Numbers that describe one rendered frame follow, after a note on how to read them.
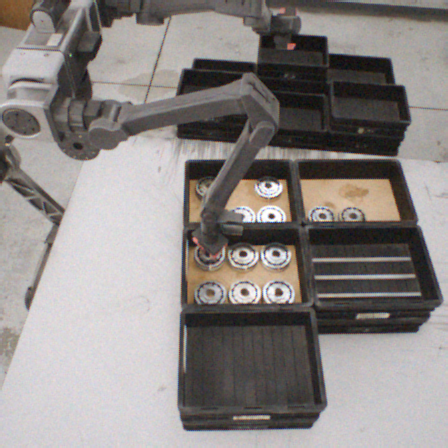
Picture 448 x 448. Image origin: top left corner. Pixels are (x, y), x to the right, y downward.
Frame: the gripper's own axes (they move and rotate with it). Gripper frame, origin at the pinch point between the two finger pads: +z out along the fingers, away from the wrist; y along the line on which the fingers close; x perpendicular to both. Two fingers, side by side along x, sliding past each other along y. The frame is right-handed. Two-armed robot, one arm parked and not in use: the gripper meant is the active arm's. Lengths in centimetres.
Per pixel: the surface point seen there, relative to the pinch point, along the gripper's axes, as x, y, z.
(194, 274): 7.3, -0.2, 5.9
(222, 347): 19.0, -24.4, 5.2
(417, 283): -42, -56, 5
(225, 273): -0.2, -7.3, 5.7
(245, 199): -28.2, 9.2, 6.5
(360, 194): -60, -20, 6
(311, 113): -128, 45, 54
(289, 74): -131, 66, 40
